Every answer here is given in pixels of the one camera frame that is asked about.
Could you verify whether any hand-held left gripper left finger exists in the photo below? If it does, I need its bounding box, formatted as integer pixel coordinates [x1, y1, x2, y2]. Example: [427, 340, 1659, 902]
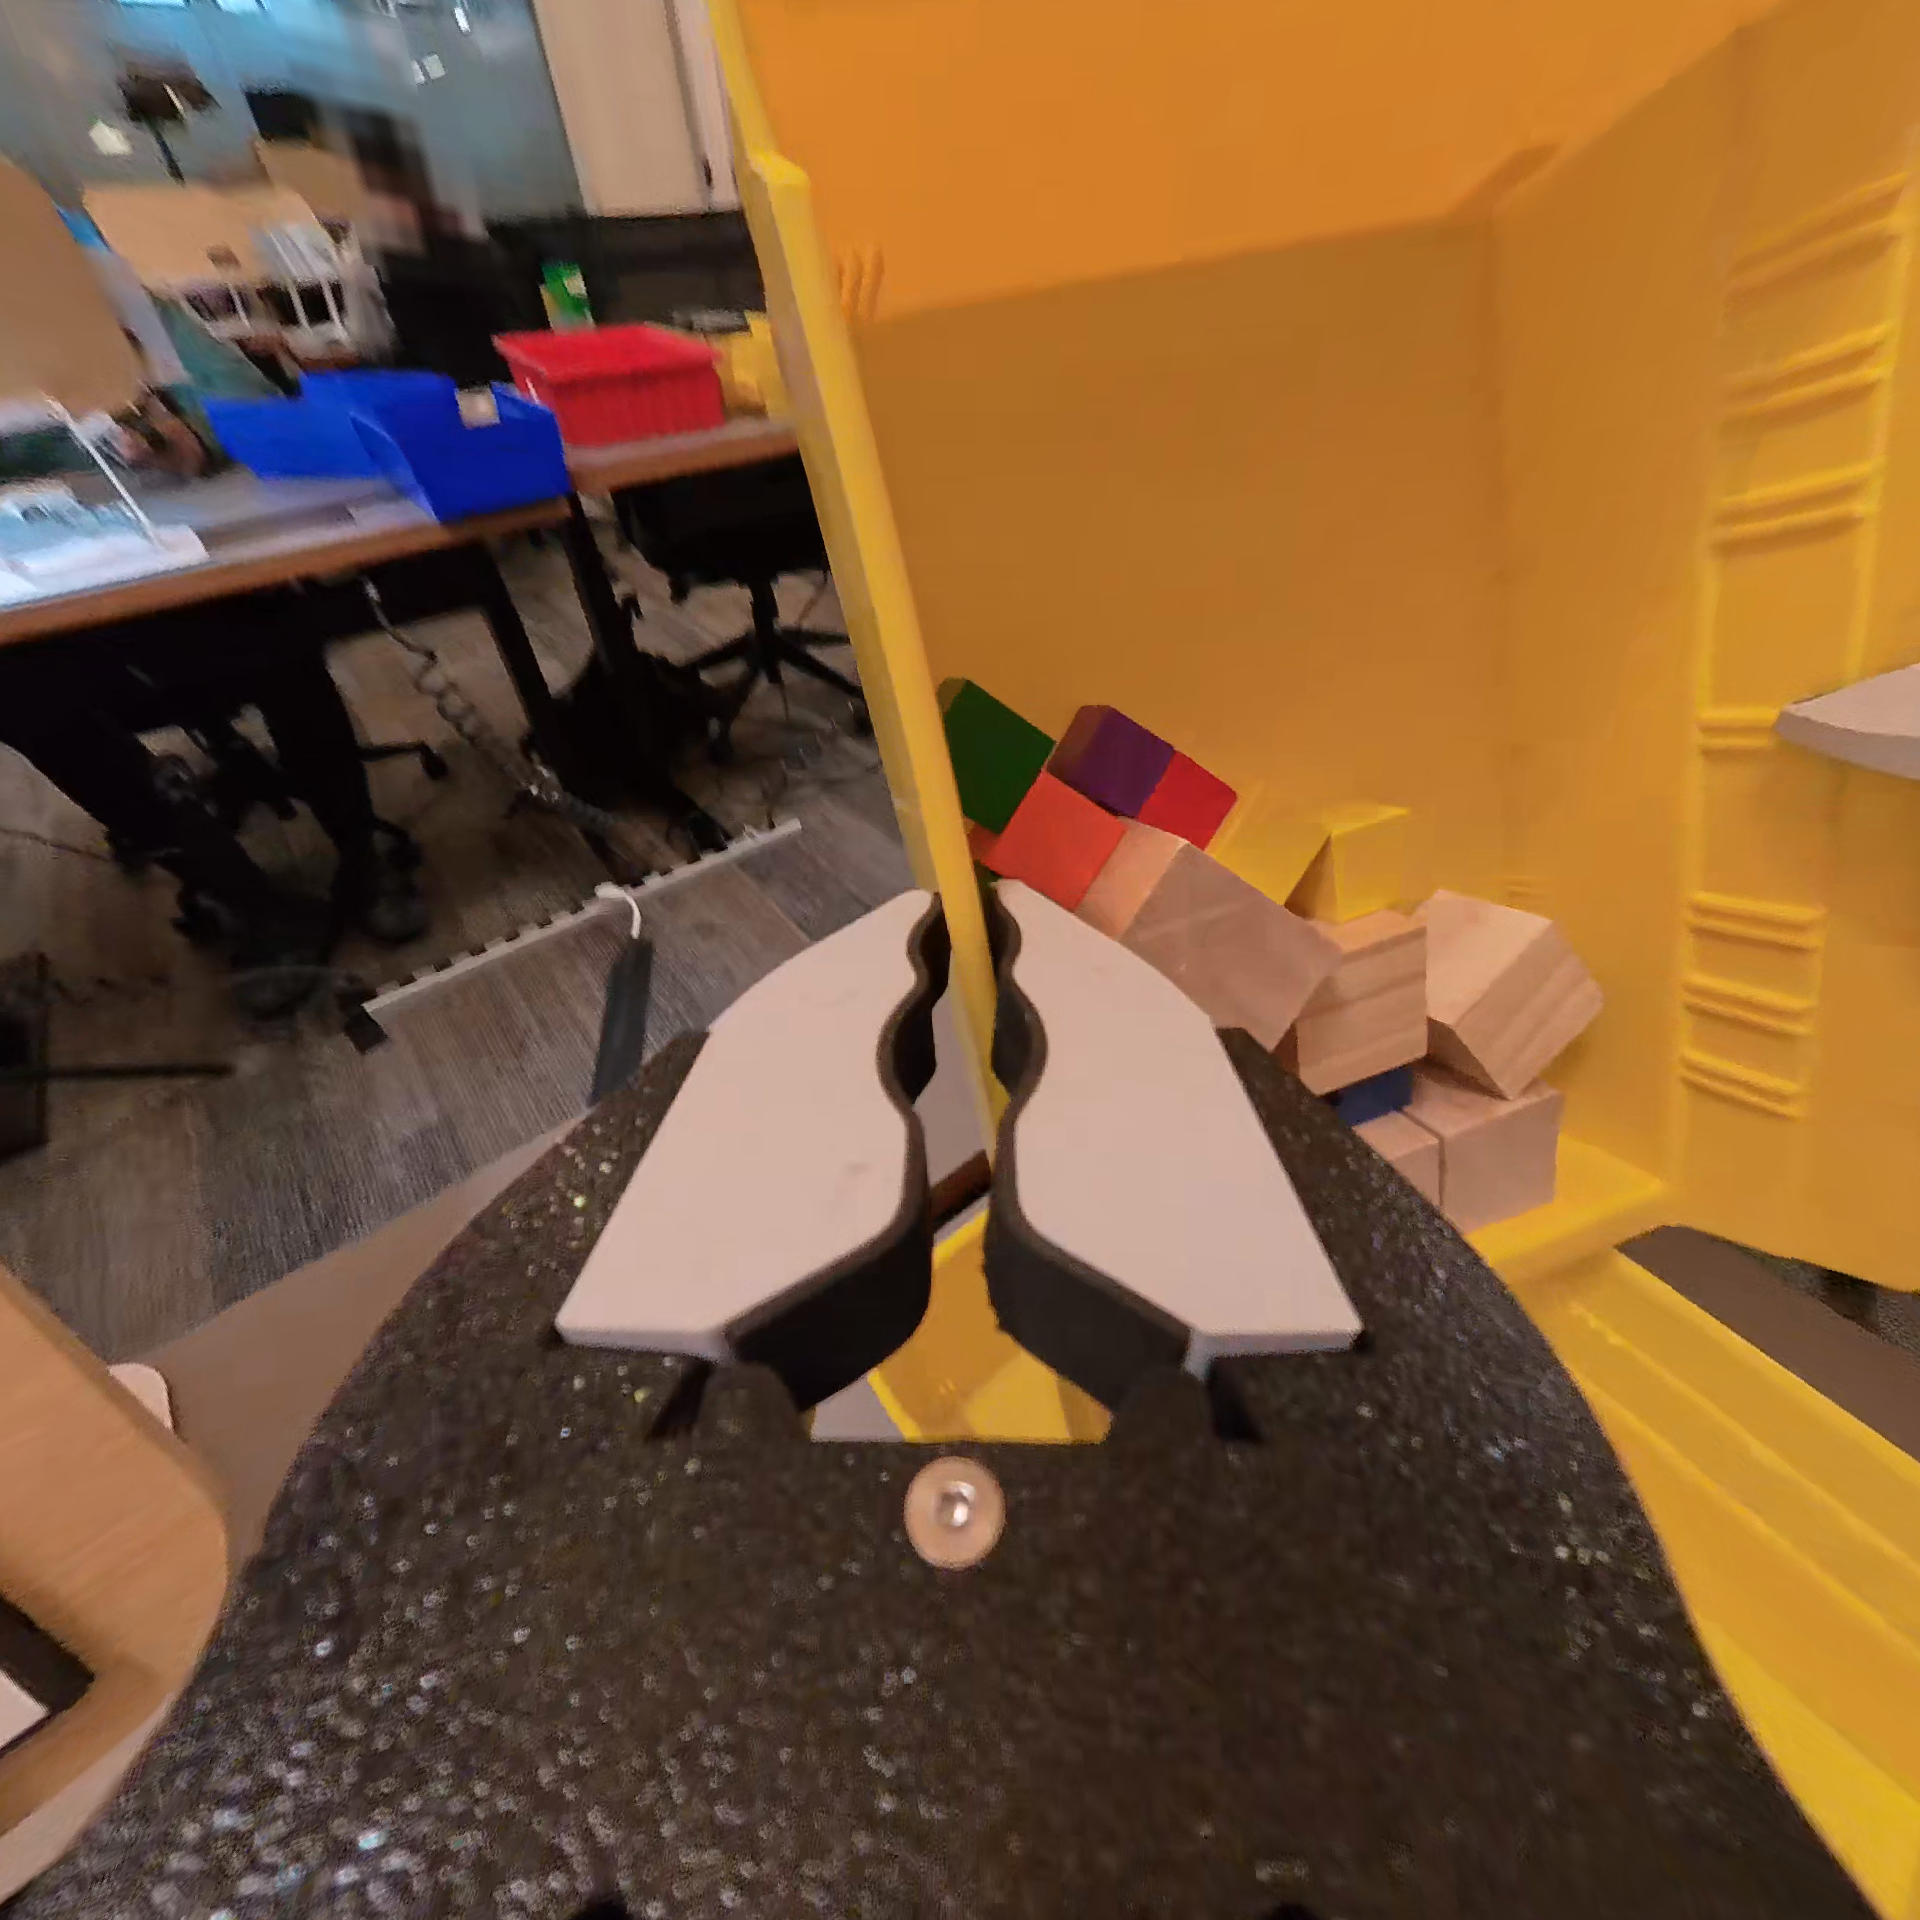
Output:
[552, 886, 952, 1409]

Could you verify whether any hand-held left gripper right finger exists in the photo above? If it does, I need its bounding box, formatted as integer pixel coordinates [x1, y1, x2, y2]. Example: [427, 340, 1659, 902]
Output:
[983, 883, 1368, 1409]

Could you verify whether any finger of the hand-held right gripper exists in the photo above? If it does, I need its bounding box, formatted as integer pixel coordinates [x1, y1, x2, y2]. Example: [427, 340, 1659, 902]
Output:
[1774, 662, 1920, 785]

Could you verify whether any pile of wooden cubes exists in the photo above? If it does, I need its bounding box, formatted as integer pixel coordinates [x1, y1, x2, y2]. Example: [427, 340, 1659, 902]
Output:
[937, 678, 1604, 1235]

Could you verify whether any yellow plastic box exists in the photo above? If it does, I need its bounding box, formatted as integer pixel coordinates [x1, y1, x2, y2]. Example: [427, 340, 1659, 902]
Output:
[705, 0, 1920, 1445]
[1507, 1246, 1920, 1920]

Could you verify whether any black office chair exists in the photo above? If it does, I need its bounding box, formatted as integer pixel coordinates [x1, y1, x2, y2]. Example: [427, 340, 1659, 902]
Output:
[90, 598, 452, 1022]
[622, 450, 875, 758]

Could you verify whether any long wooden desk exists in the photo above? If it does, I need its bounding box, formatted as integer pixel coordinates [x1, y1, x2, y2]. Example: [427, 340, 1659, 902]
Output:
[0, 420, 818, 963]

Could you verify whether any wooden panel rounded corner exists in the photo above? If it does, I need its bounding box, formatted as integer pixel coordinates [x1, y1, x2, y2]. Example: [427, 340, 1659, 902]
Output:
[0, 1267, 231, 1854]

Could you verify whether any blue storage bin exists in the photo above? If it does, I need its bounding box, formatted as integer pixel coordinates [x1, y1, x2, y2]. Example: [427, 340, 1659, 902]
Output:
[201, 394, 396, 482]
[352, 375, 576, 523]

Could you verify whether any red storage bin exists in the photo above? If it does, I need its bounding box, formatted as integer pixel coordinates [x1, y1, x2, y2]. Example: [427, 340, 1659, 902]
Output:
[491, 322, 731, 449]

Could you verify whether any yellow storage bin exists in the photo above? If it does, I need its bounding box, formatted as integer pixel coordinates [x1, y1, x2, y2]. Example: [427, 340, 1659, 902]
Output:
[719, 316, 790, 423]

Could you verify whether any clear acrylic stand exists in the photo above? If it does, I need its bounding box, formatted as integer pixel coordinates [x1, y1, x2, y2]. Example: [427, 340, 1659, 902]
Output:
[0, 397, 214, 602]

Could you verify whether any beige board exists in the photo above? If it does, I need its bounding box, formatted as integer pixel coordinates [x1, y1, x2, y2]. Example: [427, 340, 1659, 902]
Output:
[83, 181, 308, 291]

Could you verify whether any beige rounded desk divider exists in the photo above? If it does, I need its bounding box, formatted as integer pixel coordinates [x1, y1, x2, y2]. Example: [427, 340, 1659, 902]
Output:
[0, 157, 147, 418]

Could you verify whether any black strap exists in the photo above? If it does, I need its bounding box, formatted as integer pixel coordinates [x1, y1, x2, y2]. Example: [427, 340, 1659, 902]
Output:
[590, 938, 656, 1103]

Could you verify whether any white floor cable tray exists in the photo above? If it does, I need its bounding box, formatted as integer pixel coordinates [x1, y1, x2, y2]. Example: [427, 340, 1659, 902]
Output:
[345, 815, 804, 1052]

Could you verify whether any coiled black cable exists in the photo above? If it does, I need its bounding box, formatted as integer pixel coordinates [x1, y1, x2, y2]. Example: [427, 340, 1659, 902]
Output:
[359, 577, 634, 841]

